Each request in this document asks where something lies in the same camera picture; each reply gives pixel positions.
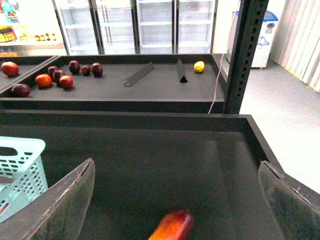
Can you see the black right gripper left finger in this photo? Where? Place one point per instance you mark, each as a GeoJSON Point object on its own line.
{"type": "Point", "coordinates": [58, 213]}

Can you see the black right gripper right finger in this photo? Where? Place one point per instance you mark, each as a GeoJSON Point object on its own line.
{"type": "Point", "coordinates": [295, 207]}

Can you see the light blue plastic basket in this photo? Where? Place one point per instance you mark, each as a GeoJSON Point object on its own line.
{"type": "Point", "coordinates": [21, 163]}

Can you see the red yellow apple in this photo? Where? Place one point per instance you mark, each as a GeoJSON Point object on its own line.
{"type": "Point", "coordinates": [175, 225]}
{"type": "Point", "coordinates": [66, 82]}

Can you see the dark red apple front left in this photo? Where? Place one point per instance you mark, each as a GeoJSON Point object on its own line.
{"type": "Point", "coordinates": [20, 90]}

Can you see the dark red apple back left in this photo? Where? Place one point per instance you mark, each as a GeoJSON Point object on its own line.
{"type": "Point", "coordinates": [51, 70]}

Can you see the small dark red apple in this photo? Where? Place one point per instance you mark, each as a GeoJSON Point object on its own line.
{"type": "Point", "coordinates": [86, 70]}

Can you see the dark red apple back centre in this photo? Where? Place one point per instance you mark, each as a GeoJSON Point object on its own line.
{"type": "Point", "coordinates": [74, 67]}

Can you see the dark red apple right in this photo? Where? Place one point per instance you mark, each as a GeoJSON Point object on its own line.
{"type": "Point", "coordinates": [97, 69]}

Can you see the red apple left bin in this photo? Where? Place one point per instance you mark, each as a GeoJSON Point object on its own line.
{"type": "Point", "coordinates": [10, 68]}

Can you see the black display bin near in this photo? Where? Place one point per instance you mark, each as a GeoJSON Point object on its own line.
{"type": "Point", "coordinates": [148, 164]}

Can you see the black display bin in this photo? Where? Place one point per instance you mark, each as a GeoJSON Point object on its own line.
{"type": "Point", "coordinates": [23, 65]}
{"type": "Point", "coordinates": [148, 164]}
{"type": "Point", "coordinates": [166, 83]}

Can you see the orange fruit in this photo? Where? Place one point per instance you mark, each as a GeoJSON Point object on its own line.
{"type": "Point", "coordinates": [43, 80]}

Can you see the black display bin far right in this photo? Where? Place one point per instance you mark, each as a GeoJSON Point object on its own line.
{"type": "Point", "coordinates": [166, 83]}

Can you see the black display bin far left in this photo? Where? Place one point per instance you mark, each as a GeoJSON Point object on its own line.
{"type": "Point", "coordinates": [23, 65]}

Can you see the yellow lemon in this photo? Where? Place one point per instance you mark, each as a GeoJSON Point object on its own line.
{"type": "Point", "coordinates": [199, 67]}

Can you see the black flat divider strip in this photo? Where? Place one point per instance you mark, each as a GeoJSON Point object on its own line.
{"type": "Point", "coordinates": [145, 70]}

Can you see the black triangular divider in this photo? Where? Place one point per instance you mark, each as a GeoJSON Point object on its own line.
{"type": "Point", "coordinates": [181, 72]}

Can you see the shelf of sauce bottles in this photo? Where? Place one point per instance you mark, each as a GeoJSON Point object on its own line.
{"type": "Point", "coordinates": [30, 28]}

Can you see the glass door refrigerator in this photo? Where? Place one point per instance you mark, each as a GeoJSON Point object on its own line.
{"type": "Point", "coordinates": [125, 27]}

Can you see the white blue chest freezer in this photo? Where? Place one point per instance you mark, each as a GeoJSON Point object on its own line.
{"type": "Point", "coordinates": [264, 43]}

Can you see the black metal rack post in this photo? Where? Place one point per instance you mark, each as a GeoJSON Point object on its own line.
{"type": "Point", "coordinates": [250, 18]}

